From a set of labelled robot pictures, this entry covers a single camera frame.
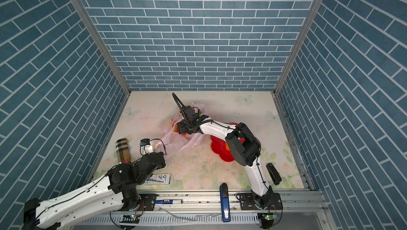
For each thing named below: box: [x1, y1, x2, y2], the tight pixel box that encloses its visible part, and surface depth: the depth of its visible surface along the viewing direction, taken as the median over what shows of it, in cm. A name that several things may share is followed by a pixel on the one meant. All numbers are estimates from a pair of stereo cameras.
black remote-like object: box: [266, 162, 282, 185], surface depth 80 cm
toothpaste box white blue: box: [144, 173, 171, 185], surface depth 81 cm
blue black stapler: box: [219, 182, 232, 223], surface depth 72 cm
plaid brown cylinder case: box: [115, 138, 131, 164], surface depth 90 cm
